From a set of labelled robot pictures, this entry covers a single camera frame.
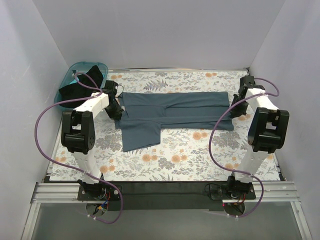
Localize blue-grey t shirt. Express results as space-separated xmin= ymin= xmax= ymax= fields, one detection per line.
xmin=115 ymin=91 xmax=234 ymax=152

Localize aluminium frame rail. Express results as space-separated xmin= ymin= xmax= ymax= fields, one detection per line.
xmin=31 ymin=181 xmax=83 ymax=204

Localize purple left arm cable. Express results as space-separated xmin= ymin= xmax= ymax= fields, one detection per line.
xmin=34 ymin=70 xmax=124 ymax=225

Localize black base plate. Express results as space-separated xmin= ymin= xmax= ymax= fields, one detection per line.
xmin=77 ymin=180 xmax=256 ymax=212

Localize black t shirt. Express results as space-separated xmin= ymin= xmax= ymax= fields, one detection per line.
xmin=58 ymin=72 xmax=94 ymax=110

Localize teal plastic bin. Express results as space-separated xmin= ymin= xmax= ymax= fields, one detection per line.
xmin=54 ymin=61 xmax=109 ymax=103

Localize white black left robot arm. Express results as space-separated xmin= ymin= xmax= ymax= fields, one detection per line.
xmin=61 ymin=80 xmax=123 ymax=200

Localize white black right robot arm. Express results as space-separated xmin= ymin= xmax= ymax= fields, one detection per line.
xmin=226 ymin=75 xmax=290 ymax=199

